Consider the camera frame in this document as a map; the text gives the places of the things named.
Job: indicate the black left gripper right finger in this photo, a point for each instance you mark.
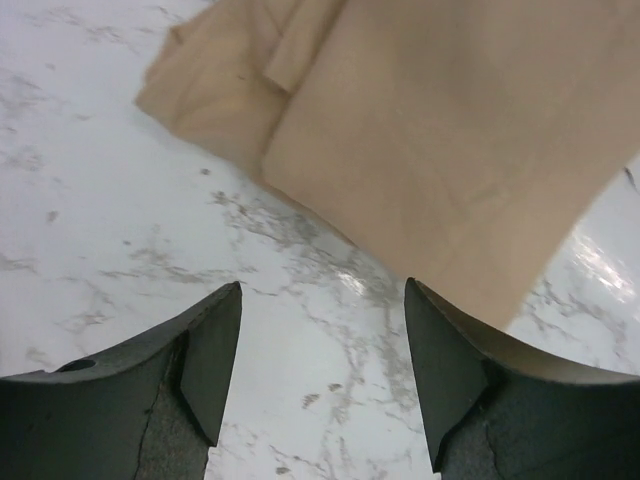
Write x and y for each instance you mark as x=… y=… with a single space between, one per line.
x=494 y=407

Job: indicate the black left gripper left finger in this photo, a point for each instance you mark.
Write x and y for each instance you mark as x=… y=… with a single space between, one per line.
x=150 y=407

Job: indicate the tan beige t shirt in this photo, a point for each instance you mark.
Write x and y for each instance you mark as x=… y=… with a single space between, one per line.
x=457 y=142

